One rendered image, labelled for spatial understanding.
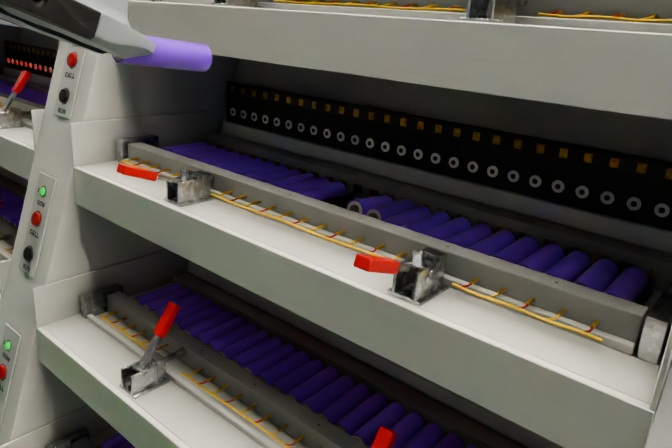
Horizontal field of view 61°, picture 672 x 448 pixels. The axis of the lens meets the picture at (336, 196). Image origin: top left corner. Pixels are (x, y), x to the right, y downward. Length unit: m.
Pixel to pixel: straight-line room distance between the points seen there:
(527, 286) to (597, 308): 0.05
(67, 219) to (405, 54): 0.46
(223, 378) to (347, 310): 0.22
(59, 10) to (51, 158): 0.47
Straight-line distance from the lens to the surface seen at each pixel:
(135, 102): 0.75
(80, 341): 0.73
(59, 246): 0.74
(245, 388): 0.59
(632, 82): 0.37
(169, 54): 0.38
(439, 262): 0.41
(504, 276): 0.41
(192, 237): 0.55
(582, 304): 0.40
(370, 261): 0.34
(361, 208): 0.51
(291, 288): 0.46
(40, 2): 0.31
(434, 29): 0.42
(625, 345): 0.40
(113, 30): 0.34
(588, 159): 0.52
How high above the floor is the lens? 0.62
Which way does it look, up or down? 4 degrees down
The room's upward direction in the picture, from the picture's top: 15 degrees clockwise
